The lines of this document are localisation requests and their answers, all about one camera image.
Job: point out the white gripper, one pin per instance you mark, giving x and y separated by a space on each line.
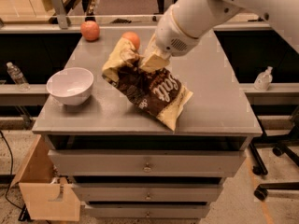
172 36

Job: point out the brown chip bag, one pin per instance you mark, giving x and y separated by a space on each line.
158 93

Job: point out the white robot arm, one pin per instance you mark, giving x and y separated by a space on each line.
181 27

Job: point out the white bowl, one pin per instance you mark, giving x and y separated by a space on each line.
71 86

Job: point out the orange fruit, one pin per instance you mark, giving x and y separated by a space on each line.
133 37

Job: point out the red apple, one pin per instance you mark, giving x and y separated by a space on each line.
90 30

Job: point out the top grey drawer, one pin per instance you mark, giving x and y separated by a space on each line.
147 162

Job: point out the grey drawer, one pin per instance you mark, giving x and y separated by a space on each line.
126 192
147 210
147 162

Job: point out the hand sanitizer bottle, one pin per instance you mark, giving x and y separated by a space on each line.
264 79

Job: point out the grey drawer cabinet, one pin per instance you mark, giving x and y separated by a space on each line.
217 118

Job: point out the clear water bottle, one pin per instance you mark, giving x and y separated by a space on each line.
18 77

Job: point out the middle grey drawer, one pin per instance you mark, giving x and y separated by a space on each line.
126 192

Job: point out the bottom grey drawer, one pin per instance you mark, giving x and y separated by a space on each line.
147 210

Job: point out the black office chair base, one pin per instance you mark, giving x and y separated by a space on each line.
275 156

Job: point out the light wooden drawer box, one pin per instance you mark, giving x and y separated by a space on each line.
46 196

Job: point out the left metal rail bracket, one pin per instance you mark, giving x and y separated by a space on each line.
62 20

